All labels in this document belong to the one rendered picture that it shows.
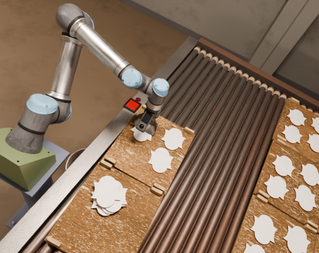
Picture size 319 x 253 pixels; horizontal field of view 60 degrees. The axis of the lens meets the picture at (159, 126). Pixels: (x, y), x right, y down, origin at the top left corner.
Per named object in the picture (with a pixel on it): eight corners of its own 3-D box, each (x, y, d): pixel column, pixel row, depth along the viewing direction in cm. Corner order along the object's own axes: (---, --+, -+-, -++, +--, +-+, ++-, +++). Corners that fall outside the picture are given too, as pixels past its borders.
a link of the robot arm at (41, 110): (12, 119, 115) (25, 90, 113) (31, 117, 128) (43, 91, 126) (36, 133, 114) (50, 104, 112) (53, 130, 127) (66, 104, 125)
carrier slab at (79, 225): (44, 240, 110) (43, 240, 109) (99, 161, 135) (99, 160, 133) (121, 284, 107) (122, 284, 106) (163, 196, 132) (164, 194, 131)
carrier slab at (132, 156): (101, 160, 135) (101, 159, 134) (140, 107, 160) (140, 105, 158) (164, 196, 132) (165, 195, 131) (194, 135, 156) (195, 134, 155)
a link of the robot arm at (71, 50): (31, 120, 127) (62, 1, 120) (48, 118, 141) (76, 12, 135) (55, 128, 126) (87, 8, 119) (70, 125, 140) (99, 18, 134)
